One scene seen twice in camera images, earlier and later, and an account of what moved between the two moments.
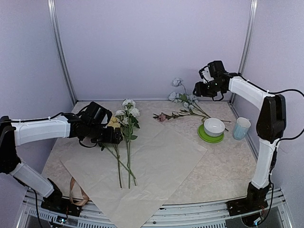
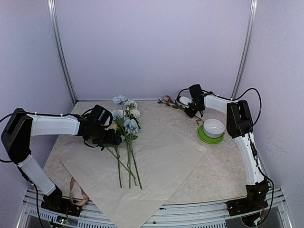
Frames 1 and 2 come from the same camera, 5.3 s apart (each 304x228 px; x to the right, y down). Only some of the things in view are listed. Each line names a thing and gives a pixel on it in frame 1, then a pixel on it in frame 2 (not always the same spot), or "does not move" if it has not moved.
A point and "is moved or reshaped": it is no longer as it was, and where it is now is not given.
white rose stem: x=130 y=120 -> x=131 y=106
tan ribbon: x=85 y=198 does not move
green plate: x=208 y=138 does not move
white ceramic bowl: x=213 y=127 does not move
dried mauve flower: x=163 y=117 -> x=167 y=100
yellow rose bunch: x=114 y=122 is moved or reshaped
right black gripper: x=200 y=90 -> x=192 y=114
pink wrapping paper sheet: x=130 y=178 does not move
